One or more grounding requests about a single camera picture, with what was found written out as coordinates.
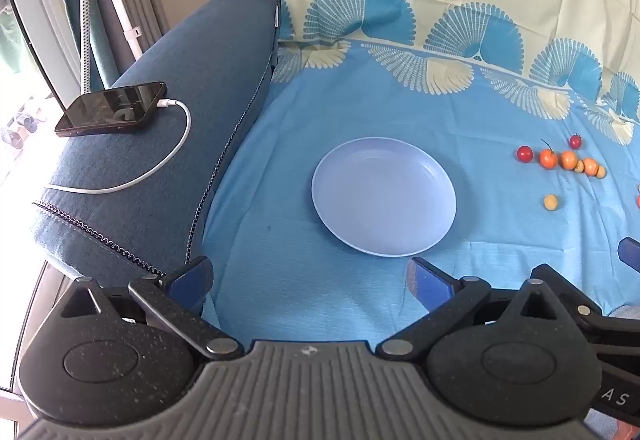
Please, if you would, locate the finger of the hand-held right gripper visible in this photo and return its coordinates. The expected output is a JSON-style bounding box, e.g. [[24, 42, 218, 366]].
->
[[531, 264, 640, 356], [618, 237, 640, 267]]

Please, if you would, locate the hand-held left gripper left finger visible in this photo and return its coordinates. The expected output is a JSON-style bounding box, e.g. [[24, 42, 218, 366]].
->
[[60, 256, 244, 361]]

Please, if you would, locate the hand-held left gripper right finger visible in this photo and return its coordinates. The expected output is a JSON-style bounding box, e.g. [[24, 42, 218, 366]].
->
[[376, 257, 571, 361]]

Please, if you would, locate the light blue plastic plate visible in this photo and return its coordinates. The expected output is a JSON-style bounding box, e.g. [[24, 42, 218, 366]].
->
[[311, 137, 457, 257]]

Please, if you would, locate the black smartphone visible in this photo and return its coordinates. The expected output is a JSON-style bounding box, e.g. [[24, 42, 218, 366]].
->
[[54, 81, 167, 138]]

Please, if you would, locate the blue fan-print cloth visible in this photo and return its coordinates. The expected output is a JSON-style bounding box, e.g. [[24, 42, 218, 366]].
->
[[200, 0, 640, 351]]

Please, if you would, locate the teal curtain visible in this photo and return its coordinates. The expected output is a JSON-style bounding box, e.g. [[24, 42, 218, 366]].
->
[[47, 0, 123, 94]]

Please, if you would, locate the white charging cable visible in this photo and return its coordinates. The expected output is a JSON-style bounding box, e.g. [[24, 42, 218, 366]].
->
[[44, 98, 192, 195]]

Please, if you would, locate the black and white speckled cord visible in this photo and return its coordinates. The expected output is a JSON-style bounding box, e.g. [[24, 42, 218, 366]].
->
[[79, 0, 95, 95]]

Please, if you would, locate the white window frame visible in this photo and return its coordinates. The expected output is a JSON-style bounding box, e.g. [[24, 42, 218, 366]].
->
[[0, 0, 83, 121]]

